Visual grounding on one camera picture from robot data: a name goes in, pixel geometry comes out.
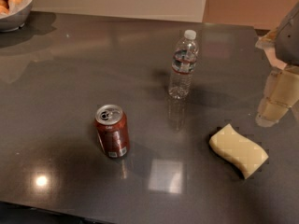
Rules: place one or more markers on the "clear plastic water bottle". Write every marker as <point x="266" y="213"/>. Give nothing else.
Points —
<point x="183" y="64"/>

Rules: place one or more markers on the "white napkin in bowl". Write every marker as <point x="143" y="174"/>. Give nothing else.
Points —
<point x="15" y="6"/>

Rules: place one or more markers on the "silver metal bowl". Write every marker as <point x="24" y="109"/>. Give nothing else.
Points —
<point x="15" y="21"/>

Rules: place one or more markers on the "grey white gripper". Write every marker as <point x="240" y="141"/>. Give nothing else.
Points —
<point x="290" y="39"/>

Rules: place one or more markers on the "yellow sponge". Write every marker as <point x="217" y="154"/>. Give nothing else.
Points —
<point x="237" y="149"/>

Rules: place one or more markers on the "red coke can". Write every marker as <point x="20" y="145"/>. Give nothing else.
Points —
<point x="111" y="124"/>

